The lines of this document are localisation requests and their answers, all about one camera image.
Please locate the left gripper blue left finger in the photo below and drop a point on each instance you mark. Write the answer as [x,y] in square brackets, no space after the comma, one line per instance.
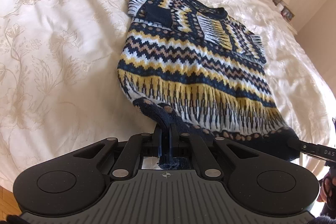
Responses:
[129,155]

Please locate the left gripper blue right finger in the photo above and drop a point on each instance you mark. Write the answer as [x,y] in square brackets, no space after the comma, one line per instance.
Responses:
[195,153]

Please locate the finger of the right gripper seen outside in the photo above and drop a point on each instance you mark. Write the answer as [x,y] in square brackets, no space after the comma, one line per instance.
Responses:
[296,144]

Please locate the navy yellow patterned knit sweater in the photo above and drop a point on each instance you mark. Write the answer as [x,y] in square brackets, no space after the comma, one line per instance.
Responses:
[195,66]

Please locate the person's right hand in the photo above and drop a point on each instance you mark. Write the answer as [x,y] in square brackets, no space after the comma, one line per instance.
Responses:
[327,190]

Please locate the cream right nightstand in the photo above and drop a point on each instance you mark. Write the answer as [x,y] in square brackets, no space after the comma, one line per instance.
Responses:
[289,25]

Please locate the white floral bed duvet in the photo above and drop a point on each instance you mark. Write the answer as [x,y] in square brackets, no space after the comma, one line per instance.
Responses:
[59,86]

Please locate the photo frame on right nightstand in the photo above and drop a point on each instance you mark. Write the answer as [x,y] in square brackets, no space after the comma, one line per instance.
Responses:
[287,14]

